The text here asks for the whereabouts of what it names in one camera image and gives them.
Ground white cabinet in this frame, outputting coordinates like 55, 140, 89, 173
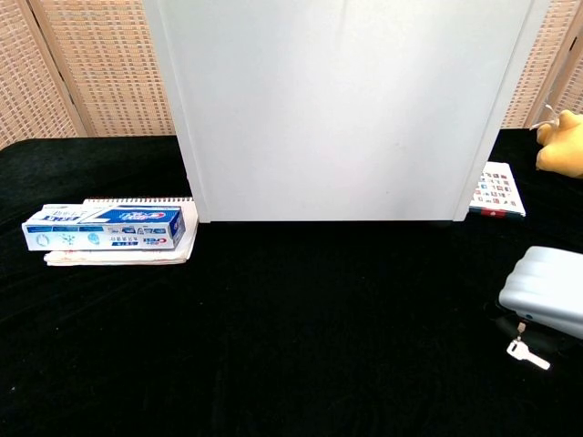
141, 0, 553, 225

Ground black velvet tablecloth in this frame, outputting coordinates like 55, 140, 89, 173
0, 128, 583, 437

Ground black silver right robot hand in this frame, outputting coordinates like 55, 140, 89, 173
489, 245, 583, 360

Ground blue white toothpaste box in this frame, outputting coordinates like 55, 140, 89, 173
21, 204, 188, 252

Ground small silver keys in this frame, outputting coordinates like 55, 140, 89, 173
506, 320, 552, 371

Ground white spiral notebook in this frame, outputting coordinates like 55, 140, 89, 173
43, 196, 200, 267

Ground wicker folding screen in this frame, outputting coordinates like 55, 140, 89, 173
0, 0, 179, 150
499, 0, 583, 132

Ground yellow plush toy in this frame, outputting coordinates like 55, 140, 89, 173
529, 104, 583, 179

